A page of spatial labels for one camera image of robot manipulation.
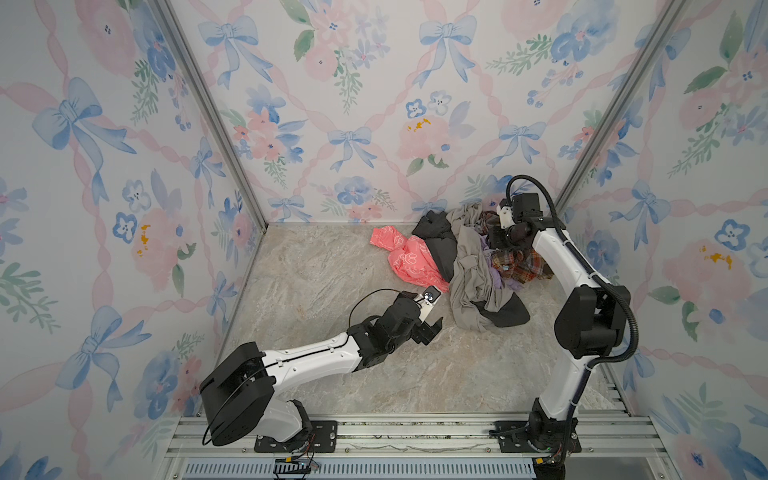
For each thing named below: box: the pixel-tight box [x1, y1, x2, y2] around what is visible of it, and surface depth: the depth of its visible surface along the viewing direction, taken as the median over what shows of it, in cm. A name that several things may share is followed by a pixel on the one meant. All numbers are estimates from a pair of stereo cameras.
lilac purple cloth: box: [479, 234, 524, 291], surface depth 97 cm
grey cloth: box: [446, 203, 513, 332], surface depth 96 cm
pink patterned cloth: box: [370, 225, 450, 293], surface depth 103 cm
